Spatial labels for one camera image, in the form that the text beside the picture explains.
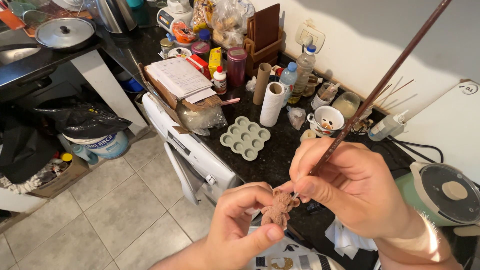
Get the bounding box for person's right hand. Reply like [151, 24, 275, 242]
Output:
[278, 137, 424, 241]

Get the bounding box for person's left hand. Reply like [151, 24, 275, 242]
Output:
[205, 182, 286, 270]

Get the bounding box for brown teddy bear figurine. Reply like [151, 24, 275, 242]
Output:
[260, 188, 301, 230]

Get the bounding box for brown long-handled paintbrush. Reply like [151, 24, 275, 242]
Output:
[292, 0, 454, 201]

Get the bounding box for white crumpled paper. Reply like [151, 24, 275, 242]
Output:
[324, 217, 379, 260]

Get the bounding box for white nozzle squeeze bottle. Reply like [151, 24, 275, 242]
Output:
[368, 109, 410, 142]

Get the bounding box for person's patterned white shirt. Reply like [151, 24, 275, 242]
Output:
[244, 226, 347, 270]

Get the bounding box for incense sticks in holder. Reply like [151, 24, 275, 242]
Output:
[352, 79, 415, 136]

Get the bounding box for white washing machine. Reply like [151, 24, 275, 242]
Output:
[142, 92, 245, 206]

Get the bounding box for white patterned enamel mug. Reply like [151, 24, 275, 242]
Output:
[307, 105, 346, 138]

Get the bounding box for glass cup cloudy water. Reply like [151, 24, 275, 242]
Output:
[332, 92, 362, 120]

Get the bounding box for green electric pot with lid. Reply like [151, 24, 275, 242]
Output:
[394, 161, 480, 228]

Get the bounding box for grey-green silicone mould tray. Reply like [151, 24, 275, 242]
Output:
[220, 116, 272, 162]

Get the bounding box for small clear plastic bag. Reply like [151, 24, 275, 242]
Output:
[286, 106, 307, 131]

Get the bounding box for glass jar with brushes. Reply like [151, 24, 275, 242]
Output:
[311, 82, 341, 111]

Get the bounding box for small brown glass bottle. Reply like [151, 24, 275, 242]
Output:
[305, 74, 324, 98]

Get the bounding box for clear crumpled plastic bag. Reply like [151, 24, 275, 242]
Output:
[176, 100, 229, 137]

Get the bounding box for white paper towel roll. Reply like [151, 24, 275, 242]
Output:
[259, 82, 286, 128]

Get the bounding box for tall plastic bottle yellow liquid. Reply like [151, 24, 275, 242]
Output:
[288, 44, 318, 105]

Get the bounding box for small blue-capped water bottle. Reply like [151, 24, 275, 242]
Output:
[279, 62, 298, 108]

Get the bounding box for brown cardboard tube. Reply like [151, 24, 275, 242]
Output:
[253, 62, 273, 106]

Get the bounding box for torn brown cardboard box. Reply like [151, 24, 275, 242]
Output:
[137, 62, 224, 135]

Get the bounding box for white glue bottle red cap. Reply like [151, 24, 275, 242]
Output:
[212, 66, 228, 95]

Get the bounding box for white paint bucket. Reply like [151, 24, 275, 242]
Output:
[62, 130, 130, 160]

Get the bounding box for maroon round tin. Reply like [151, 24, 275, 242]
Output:
[227, 47, 248, 88]

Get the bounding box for stack of white papers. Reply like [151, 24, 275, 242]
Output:
[145, 57, 218, 105]

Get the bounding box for teal plastic bottle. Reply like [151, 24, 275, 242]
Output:
[70, 144, 100, 166]

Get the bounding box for red carton box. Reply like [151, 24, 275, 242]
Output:
[186, 54, 212, 80]

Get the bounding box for yellow carton box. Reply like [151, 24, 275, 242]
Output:
[208, 47, 223, 78]

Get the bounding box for cardboard box of clutter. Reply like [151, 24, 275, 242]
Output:
[25, 153, 91, 200]

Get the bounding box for wooden rack with boards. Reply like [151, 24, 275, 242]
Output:
[243, 3, 284, 78]

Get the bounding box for pink-lidded jar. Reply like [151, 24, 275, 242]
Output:
[191, 41, 211, 63]

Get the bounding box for black rubbish bag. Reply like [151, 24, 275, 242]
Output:
[33, 97, 133, 140]

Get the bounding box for small glass jar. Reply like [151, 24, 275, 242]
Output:
[160, 37, 175, 59]

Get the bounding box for orange snack packet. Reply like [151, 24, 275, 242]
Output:
[171, 21, 197, 44]

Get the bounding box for heap of clear food bags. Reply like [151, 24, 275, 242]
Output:
[193, 0, 256, 50]

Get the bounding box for white kitchen appliance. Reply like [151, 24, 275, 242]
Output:
[156, 0, 194, 35]

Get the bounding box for black cloth bag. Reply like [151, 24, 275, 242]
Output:
[0, 112, 60, 185]

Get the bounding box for steel electric kettle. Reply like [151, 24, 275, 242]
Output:
[83, 0, 138, 35]

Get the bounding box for steel pan with lid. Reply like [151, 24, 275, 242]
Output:
[34, 17, 97, 52]

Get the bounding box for dish rack with dishes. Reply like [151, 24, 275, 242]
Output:
[0, 0, 94, 31]

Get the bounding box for black power cable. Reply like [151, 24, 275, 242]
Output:
[385, 135, 445, 164]

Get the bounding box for white wall socket with plug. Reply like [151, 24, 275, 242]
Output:
[295, 22, 326, 54]

